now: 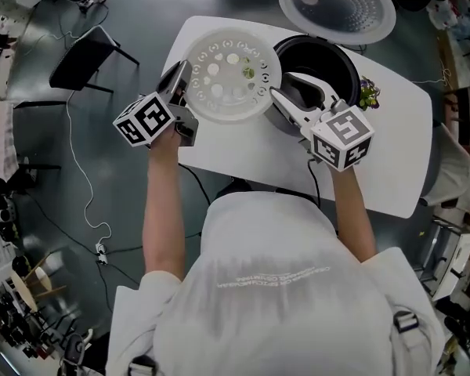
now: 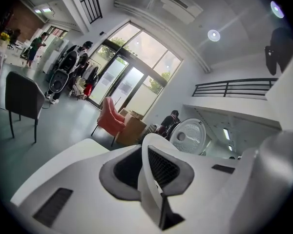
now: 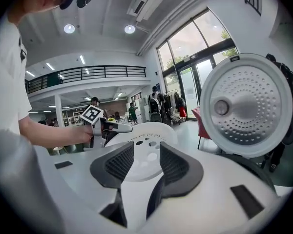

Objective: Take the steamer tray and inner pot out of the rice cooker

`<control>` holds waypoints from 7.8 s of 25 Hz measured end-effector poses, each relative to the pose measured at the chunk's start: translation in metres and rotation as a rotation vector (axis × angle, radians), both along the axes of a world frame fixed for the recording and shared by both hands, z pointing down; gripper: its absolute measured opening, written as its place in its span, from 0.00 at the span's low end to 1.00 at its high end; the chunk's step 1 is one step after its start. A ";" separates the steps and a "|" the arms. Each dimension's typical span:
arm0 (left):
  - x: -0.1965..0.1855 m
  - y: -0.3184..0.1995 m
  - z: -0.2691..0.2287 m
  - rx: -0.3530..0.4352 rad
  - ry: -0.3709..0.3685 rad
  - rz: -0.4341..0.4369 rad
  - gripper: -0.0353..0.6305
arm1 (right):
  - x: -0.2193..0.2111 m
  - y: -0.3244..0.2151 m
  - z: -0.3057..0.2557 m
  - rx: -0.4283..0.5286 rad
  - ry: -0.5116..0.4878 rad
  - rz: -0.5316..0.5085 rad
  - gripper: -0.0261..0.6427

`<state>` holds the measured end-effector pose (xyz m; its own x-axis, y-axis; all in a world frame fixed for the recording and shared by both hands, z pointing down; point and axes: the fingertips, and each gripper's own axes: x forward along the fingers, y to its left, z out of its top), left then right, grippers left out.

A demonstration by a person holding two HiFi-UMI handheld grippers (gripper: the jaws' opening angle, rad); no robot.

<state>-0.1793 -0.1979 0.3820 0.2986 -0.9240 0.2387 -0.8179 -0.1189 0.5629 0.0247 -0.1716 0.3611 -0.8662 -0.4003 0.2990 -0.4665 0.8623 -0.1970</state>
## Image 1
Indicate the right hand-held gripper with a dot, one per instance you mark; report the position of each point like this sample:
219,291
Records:
342,131

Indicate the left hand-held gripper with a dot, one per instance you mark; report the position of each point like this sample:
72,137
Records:
149,118

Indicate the dark grey bowl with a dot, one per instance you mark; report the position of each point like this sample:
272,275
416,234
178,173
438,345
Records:
317,59

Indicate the white steamer tray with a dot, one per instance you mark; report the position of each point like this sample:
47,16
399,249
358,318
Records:
227,104

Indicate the person's right forearm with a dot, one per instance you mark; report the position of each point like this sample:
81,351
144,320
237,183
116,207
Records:
352,218

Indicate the person's left forearm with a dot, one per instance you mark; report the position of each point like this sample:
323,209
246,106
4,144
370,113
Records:
164,218

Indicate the dark rice cooker body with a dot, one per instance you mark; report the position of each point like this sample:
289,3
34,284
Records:
278,118

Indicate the small purple flower plant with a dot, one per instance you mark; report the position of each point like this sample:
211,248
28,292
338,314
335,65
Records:
369,92

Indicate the black chair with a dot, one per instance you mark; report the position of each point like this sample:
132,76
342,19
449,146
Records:
82,65

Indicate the white rice cooker lid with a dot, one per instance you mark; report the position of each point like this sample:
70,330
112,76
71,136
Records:
337,6

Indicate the person's dark trousers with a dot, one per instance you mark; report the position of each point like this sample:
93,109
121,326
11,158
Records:
237,186

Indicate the grey armchair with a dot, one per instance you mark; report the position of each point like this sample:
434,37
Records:
450,167

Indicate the person's white shirt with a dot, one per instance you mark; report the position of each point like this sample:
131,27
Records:
274,296

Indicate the wooden stool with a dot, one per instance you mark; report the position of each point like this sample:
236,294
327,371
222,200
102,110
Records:
27,288

